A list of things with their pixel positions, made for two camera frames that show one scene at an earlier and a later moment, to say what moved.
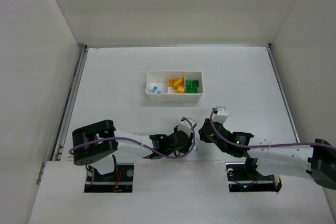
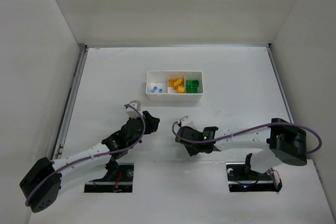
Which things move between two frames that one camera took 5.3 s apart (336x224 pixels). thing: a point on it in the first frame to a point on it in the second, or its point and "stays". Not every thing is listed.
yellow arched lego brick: (178, 82) stays
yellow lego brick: (171, 83) stays
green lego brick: (194, 90) stays
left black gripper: (184, 141) to (146, 124)
